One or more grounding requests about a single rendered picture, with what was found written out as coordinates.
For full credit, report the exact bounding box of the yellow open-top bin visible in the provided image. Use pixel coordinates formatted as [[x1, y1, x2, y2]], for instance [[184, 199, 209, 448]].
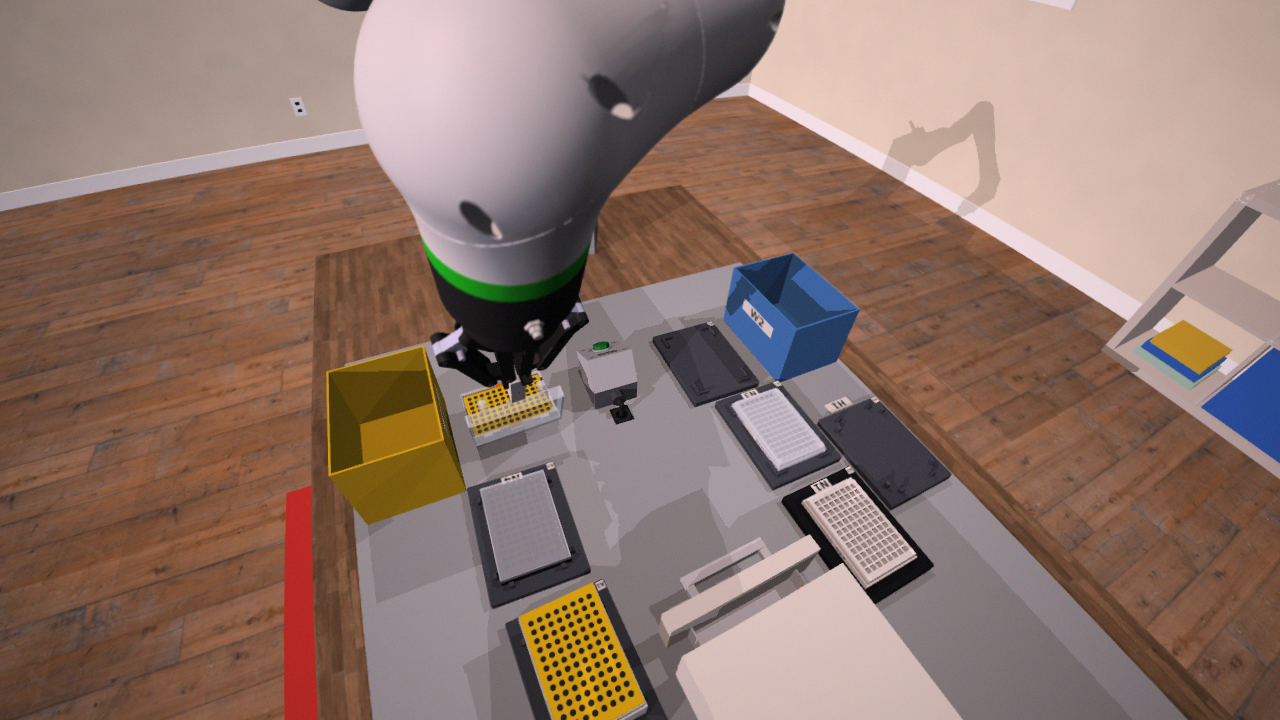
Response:
[[326, 346, 466, 525]]

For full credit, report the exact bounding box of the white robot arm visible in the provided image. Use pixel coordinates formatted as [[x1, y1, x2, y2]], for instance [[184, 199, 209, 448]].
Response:
[[317, 0, 786, 341]]

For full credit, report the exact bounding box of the blue open-top bin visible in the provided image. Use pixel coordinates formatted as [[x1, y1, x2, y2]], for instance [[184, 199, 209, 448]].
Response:
[[723, 252, 860, 382]]

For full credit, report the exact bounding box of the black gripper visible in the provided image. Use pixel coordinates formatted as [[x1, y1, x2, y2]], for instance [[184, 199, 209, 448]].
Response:
[[430, 297, 589, 404]]

